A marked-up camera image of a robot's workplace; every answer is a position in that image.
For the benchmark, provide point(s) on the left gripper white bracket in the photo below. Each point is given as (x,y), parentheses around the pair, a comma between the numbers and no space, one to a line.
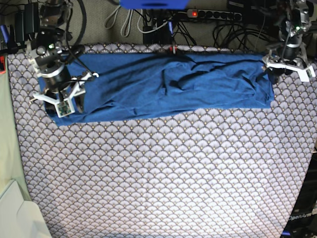
(282,58)

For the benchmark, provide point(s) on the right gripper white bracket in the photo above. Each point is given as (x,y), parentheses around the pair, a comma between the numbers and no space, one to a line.
(64,98)

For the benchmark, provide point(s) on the blue long-sleeve T-shirt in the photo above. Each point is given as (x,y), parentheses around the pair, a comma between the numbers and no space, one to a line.
(147,86)

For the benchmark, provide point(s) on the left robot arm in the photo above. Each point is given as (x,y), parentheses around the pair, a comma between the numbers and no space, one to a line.
(293,20)

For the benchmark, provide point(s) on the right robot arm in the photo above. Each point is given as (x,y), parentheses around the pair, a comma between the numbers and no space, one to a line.
(57,63)

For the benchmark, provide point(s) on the black power supply left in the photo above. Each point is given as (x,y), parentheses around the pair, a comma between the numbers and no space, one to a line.
(26,22)

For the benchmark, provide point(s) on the red black table clamp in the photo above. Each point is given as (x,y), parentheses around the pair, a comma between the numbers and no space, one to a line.
(173,49)

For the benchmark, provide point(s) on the fan-patterned tablecloth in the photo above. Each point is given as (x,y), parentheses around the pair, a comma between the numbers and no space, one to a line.
(209,173)

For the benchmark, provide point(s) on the white plastic bin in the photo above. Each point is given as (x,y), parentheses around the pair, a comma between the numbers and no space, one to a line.
(20,218)

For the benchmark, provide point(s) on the blue box top edge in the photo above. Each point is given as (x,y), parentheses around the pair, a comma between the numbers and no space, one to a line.
(153,4)

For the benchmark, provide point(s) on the black OpenArm base box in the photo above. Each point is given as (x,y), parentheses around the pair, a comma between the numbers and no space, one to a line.
(302,222)

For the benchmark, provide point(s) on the blue handled clamp left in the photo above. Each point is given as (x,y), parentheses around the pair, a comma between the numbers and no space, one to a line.
(9,39)

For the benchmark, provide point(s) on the white power strip red switch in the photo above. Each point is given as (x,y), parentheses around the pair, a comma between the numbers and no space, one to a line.
(214,15)

